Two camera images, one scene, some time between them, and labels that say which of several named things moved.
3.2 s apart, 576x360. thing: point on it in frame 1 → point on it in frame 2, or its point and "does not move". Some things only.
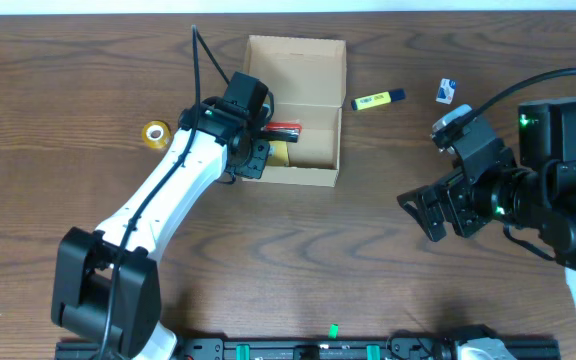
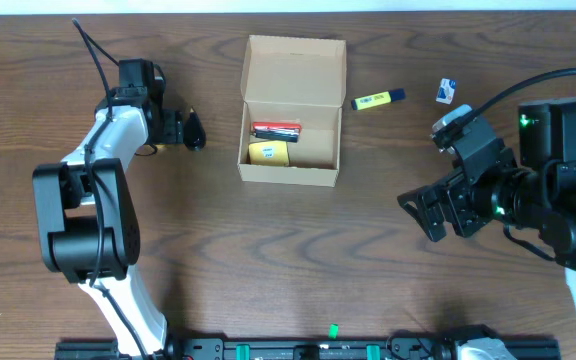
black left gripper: x=256 y=158 → x=174 y=134
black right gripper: x=448 y=207 does not move
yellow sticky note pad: x=278 y=153 does not move
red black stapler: x=285 y=131 does not move
